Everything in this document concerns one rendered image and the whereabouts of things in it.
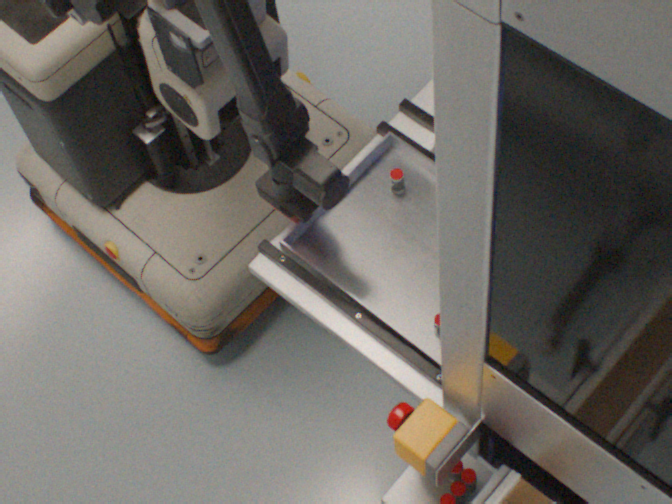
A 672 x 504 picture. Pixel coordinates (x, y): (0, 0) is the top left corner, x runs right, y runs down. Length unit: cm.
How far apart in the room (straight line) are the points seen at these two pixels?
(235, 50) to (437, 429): 54
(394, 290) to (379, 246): 8
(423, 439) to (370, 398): 114
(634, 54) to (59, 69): 162
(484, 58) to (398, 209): 97
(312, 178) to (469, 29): 75
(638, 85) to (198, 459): 198
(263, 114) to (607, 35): 82
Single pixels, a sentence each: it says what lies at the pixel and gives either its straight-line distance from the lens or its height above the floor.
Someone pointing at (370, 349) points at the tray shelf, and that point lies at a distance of 172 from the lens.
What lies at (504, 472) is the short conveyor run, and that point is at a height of 93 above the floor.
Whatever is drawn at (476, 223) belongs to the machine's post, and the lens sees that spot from 109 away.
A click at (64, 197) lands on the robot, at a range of 271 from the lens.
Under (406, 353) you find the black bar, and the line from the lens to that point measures 169.
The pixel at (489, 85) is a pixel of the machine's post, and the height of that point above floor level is 173.
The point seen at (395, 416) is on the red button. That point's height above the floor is 101.
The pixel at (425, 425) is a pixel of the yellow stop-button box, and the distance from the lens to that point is 151.
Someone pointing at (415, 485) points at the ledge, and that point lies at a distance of 164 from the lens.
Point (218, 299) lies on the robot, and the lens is 250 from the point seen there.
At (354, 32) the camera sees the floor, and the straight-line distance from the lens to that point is 319.
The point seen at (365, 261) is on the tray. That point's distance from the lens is 178.
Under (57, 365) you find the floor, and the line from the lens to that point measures 282.
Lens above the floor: 245
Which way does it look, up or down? 61 degrees down
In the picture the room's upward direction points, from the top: 11 degrees counter-clockwise
